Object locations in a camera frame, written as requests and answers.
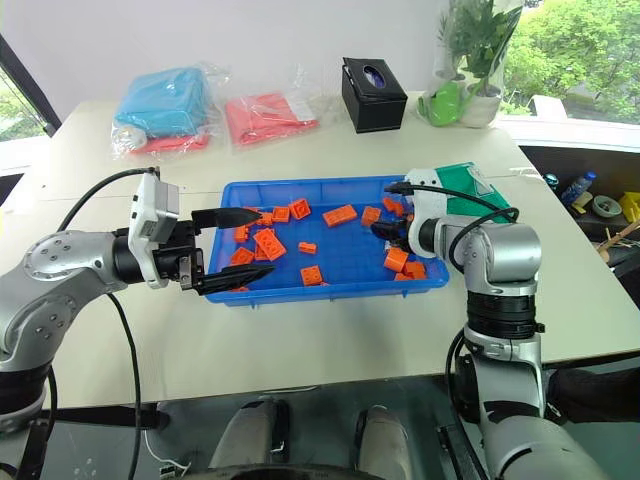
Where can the black table crossbar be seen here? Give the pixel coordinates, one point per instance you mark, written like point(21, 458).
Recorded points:
point(100, 417)

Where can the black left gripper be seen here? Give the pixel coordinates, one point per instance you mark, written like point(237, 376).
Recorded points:
point(172, 250)

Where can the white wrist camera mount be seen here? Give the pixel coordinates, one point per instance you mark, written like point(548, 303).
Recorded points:
point(427, 200)
point(150, 210)

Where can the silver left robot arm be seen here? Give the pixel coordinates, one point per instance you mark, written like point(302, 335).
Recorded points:
point(50, 270)

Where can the yellow plastic object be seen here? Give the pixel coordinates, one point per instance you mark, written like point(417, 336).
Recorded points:
point(631, 206)

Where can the wooden stick model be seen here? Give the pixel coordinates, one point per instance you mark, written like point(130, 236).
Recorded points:
point(615, 242)

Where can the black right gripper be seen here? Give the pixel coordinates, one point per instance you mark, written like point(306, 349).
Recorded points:
point(406, 235)

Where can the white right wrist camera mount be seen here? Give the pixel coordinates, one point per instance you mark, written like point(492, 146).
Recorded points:
point(427, 200)

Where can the orange plastic brick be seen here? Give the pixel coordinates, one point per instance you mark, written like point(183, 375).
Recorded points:
point(271, 245)
point(281, 213)
point(396, 258)
point(300, 208)
point(240, 289)
point(266, 218)
point(371, 216)
point(242, 234)
point(259, 255)
point(251, 209)
point(391, 205)
point(401, 276)
point(340, 216)
point(242, 257)
point(312, 275)
point(307, 247)
point(416, 270)

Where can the grey white rounded shape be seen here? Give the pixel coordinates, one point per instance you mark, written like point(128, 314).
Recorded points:
point(384, 440)
point(250, 435)

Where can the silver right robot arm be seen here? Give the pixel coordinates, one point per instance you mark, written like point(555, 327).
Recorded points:
point(510, 250)

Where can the red cloth in plastic bag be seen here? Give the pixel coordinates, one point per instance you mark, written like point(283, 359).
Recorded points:
point(270, 117)
point(172, 142)

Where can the blue capped plastic bottle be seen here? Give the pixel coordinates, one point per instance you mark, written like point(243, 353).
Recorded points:
point(580, 186)

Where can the blue cloth in plastic bag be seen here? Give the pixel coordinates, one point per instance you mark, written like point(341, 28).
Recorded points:
point(160, 100)

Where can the black window frame bar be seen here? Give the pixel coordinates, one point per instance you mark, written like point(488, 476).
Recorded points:
point(30, 85)

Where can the blue plastic bin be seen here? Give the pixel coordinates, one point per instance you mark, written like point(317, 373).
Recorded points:
point(345, 250)

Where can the dark rounded cushion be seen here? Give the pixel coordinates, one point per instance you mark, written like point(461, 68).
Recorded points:
point(595, 395)

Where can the black tissue box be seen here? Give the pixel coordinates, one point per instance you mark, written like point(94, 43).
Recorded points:
point(372, 95)

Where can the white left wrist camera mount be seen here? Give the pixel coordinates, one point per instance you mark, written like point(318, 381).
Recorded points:
point(150, 210)

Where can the green plastic bin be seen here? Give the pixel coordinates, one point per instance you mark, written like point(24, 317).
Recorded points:
point(465, 185)

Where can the potted green plant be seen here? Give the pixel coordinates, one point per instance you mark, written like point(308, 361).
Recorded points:
point(502, 60)

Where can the potted plant in white pot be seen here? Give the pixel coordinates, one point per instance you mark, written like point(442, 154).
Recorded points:
point(482, 102)

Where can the green watering can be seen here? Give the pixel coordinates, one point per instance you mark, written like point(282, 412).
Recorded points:
point(445, 102)

